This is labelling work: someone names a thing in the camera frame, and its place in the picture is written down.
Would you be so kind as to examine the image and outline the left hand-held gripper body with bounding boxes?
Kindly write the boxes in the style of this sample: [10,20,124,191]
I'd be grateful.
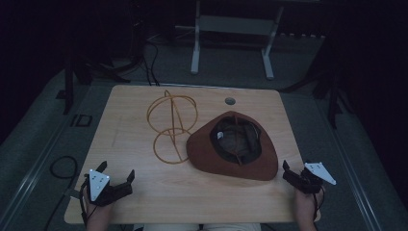
[84,168,134,207]

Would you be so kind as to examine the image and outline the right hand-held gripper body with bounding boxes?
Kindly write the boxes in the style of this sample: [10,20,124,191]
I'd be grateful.
[282,162,338,194]

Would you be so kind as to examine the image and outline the gold wire hat stand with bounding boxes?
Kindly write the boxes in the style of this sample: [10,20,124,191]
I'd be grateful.
[146,90,199,166]

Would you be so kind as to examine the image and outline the brown felt hat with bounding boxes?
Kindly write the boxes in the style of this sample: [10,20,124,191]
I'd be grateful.
[186,110,279,182]

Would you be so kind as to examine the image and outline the person's left hand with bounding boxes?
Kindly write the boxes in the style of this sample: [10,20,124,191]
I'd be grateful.
[84,192,114,220]

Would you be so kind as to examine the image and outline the person's right hand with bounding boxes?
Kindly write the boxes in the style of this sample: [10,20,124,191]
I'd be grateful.
[294,186,326,222]

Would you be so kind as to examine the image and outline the black tripod stand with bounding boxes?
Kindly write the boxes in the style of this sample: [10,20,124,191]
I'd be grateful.
[282,32,354,130]
[56,47,132,116]

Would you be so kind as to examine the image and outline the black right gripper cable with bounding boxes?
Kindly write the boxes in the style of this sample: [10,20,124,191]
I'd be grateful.
[311,188,325,223]

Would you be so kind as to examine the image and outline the black rectangular floor frame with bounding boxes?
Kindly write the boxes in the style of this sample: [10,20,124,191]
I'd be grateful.
[69,113,94,128]

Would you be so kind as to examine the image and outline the black hanging cables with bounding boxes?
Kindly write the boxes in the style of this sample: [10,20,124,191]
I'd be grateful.
[142,40,161,87]

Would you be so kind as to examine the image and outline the white metal desk frame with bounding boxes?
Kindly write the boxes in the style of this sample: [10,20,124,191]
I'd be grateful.
[174,0,285,81]

